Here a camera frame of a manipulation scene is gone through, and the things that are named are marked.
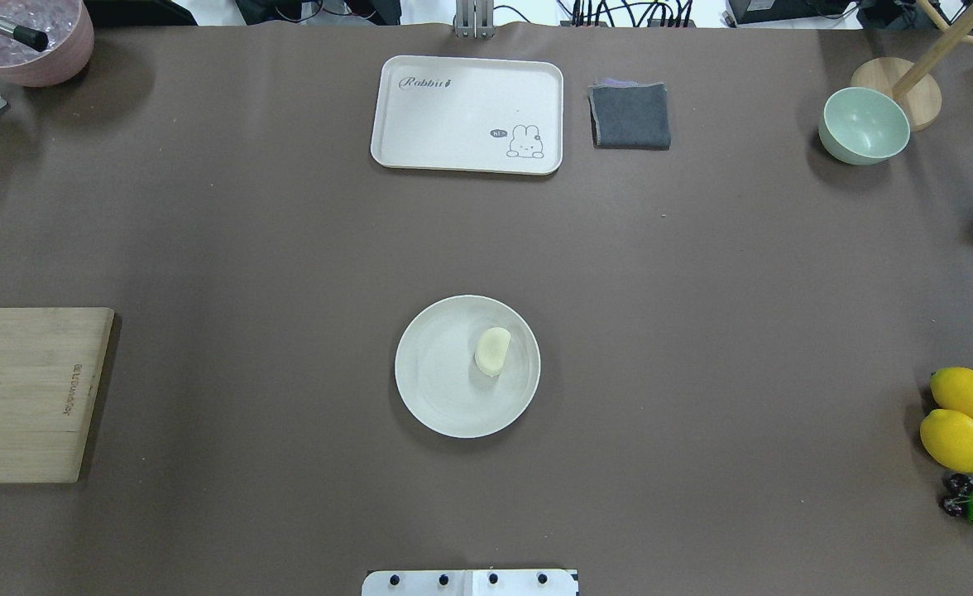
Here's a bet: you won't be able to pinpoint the wooden mug tree stand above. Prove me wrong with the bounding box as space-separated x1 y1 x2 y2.
850 1 973 132

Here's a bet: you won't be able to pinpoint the white steamed bun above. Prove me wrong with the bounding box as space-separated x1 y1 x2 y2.
472 327 510 377

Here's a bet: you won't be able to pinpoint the dark cherries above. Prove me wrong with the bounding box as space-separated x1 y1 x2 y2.
939 473 973 518

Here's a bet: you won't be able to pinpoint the metal rod black tip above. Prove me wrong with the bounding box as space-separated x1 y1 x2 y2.
0 17 49 52

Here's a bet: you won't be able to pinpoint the grey folded cloth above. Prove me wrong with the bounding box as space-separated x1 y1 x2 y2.
588 79 672 151

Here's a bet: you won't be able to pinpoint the yellow lemon far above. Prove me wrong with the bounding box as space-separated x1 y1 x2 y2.
929 367 973 419

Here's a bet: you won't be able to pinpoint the aluminium frame post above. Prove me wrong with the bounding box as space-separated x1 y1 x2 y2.
453 0 496 39

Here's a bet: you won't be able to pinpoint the mint green bowl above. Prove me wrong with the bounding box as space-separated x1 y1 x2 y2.
817 87 913 166

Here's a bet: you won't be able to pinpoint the pink bowl of ice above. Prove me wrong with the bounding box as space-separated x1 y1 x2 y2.
0 1 94 88

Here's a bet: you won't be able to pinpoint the cream rabbit tray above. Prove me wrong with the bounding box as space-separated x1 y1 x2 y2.
370 55 563 175

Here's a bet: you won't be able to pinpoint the bamboo cutting board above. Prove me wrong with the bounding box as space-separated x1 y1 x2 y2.
0 308 115 484

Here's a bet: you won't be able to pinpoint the white camera pillar base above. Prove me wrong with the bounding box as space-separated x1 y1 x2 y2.
361 569 580 595

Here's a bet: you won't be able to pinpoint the yellow lemon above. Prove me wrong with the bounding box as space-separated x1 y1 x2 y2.
929 367 973 419
920 410 973 474

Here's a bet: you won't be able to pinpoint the yellow lemon near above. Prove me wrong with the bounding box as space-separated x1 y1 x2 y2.
920 410 973 474

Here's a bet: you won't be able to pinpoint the cream round plate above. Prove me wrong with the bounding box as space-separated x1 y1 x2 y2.
393 295 542 439

